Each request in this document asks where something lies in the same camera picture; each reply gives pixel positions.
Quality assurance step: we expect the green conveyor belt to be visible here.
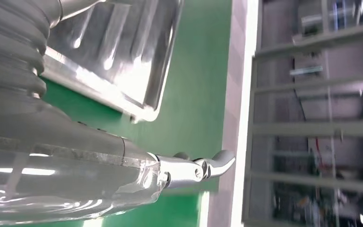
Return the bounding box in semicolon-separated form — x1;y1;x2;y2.
100;192;210;227

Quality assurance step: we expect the white scale with steel tray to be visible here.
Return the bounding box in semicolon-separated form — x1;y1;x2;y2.
40;0;185;123

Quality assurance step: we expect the grey glass partition frame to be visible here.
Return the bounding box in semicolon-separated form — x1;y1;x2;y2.
242;0;363;227

